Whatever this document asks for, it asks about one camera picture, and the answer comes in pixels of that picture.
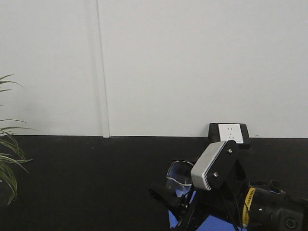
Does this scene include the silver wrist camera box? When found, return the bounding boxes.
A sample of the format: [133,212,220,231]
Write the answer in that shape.
[191,141,226,191]

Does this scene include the black and white power socket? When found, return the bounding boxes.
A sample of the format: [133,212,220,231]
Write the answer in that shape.
[208,123,251,150]

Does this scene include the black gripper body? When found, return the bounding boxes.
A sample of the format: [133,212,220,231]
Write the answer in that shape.
[177,179,248,231]

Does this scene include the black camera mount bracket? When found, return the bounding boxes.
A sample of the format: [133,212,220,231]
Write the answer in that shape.
[206,140,246,189]

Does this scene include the clear glass beaker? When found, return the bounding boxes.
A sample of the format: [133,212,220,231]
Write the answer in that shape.
[166,162,193,196]

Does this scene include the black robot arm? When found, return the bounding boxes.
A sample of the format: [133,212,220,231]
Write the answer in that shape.
[149,160,308,231]

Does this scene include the white wall cable duct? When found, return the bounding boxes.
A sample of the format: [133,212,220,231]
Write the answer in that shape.
[93,0,110,138]

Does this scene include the green potted plant leaves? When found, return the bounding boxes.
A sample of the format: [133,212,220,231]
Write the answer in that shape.
[0,74,39,205]

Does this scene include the blue plastic tray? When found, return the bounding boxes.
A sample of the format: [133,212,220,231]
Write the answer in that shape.
[168,190,241,231]

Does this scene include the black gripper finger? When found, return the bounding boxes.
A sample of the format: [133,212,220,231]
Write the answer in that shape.
[171,159,196,166]
[149,183,188,212]

